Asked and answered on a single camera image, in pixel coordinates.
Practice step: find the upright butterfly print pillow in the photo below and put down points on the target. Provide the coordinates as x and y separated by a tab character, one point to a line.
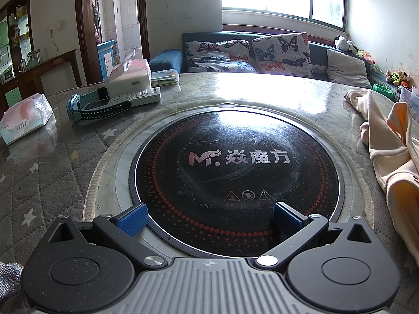
281	55

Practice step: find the cream garment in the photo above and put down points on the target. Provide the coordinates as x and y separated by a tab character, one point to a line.
386	157

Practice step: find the grey pillow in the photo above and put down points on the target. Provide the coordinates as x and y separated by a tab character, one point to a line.
347	67

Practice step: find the dark wooden door frame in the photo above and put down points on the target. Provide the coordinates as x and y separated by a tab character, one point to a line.
83	23

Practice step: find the hanging garment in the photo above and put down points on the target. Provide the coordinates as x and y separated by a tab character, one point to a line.
96	21

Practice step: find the blue white kids cabinet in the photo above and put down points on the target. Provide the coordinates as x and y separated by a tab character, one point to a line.
104	59

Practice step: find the blue corner sofa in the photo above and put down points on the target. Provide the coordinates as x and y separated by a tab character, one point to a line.
163	60

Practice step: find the wall socket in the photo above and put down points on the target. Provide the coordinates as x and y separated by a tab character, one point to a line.
55	26

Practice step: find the glass pitcher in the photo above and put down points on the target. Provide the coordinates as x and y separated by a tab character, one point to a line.
22	65

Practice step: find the closed pink white tissue pack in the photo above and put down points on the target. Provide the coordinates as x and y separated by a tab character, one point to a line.
23	121

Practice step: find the knitted multicolour cloth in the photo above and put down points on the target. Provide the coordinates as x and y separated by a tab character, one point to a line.
8	281

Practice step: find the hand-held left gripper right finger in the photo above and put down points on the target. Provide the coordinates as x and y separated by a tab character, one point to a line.
287	218

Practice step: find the small stuffed toys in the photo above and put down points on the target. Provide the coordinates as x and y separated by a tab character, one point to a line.
397	78

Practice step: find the green bowl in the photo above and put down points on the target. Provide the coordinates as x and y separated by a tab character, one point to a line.
381	89

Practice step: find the microwave oven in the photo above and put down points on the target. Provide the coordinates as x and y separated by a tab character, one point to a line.
6	75

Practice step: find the wooden shelf cabinet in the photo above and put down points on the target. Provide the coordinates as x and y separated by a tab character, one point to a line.
26	9

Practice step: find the panda plush toy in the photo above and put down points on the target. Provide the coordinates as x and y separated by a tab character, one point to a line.
342	43

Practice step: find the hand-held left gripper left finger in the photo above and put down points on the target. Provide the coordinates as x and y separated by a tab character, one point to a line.
132	219

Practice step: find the white remote control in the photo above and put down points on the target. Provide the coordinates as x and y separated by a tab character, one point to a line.
144	95

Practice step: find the open tissue pack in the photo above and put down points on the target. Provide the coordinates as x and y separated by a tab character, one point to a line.
131	78

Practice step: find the round black induction cooktop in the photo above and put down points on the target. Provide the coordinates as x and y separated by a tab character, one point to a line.
229	130

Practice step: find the colourful toys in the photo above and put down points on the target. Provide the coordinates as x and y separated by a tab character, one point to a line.
367	57

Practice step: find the clear plastic food container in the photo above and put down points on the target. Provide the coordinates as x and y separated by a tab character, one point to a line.
163	78

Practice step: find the flat butterfly print pillow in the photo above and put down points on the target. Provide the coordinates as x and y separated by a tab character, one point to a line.
212	55

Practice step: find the wooden side counter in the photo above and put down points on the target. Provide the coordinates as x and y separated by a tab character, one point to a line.
62	63

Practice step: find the clear plastic storage box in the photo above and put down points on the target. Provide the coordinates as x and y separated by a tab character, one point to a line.
410	99

